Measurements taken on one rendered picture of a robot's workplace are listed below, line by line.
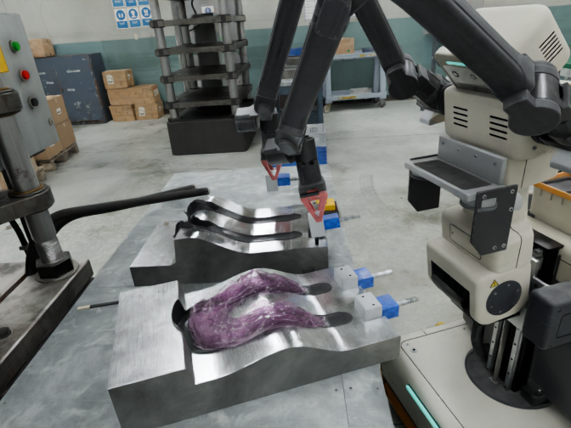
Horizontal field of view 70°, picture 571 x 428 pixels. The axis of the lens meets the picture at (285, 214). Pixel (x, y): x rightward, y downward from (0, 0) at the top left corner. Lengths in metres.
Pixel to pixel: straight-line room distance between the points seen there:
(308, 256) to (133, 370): 0.49
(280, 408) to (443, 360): 0.95
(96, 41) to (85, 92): 0.93
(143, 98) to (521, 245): 6.98
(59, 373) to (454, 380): 1.17
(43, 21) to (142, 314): 7.95
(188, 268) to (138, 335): 0.32
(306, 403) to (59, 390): 0.46
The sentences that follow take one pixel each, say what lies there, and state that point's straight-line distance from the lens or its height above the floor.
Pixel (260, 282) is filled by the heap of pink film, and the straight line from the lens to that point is 0.85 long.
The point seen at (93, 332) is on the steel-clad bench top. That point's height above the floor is 0.80.
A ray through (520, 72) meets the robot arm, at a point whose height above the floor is 1.29.
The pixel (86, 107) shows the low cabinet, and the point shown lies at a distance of 7.91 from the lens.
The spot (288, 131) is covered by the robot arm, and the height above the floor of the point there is 1.17.
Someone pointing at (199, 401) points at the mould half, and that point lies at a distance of 0.76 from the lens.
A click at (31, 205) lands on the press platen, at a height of 1.02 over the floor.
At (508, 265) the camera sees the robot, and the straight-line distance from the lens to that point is 1.13.
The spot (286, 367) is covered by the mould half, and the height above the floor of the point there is 0.85.
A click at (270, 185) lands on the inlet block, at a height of 0.93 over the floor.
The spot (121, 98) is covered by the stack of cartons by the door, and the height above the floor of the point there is 0.39.
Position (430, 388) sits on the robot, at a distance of 1.52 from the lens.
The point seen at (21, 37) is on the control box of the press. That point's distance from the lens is 1.55.
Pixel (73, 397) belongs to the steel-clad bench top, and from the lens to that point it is 0.90.
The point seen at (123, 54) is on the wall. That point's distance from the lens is 8.03.
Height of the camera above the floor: 1.39
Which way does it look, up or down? 25 degrees down
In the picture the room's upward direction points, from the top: 4 degrees counter-clockwise
